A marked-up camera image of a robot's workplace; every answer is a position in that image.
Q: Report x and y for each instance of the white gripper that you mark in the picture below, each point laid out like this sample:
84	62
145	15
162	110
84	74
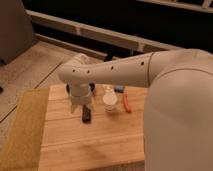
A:
80	94

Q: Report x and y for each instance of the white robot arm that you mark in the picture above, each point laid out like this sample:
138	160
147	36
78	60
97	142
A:
178	110

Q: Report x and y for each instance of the white sponge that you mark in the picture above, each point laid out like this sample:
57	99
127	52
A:
109	98

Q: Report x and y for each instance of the black round object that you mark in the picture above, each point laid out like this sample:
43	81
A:
67	88

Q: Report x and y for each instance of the wooden board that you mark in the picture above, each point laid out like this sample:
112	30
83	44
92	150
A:
109	139

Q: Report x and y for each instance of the orange marker pen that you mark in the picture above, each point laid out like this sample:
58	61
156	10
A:
126	104

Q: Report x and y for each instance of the yellow-green mat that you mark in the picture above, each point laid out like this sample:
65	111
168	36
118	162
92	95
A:
21	149

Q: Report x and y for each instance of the grey cabinet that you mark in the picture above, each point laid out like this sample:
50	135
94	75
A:
16	31

